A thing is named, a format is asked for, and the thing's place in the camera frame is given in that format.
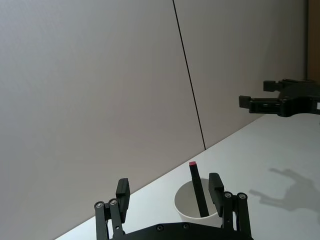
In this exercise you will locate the brown wooden panel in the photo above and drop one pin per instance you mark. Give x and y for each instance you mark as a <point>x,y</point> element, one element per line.
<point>314,37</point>

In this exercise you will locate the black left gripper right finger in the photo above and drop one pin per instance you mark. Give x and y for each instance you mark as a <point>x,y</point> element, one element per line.
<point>215,192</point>

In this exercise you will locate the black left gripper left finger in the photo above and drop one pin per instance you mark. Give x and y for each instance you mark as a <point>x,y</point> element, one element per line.
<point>123,200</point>

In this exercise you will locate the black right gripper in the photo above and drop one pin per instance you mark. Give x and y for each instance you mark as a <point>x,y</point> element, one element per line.
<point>300,100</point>

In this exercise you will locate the black stick with red tip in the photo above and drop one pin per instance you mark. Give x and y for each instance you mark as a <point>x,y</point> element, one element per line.
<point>199,190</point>

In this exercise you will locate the white paper cup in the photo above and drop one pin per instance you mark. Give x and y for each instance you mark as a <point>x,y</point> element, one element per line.
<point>185,200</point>

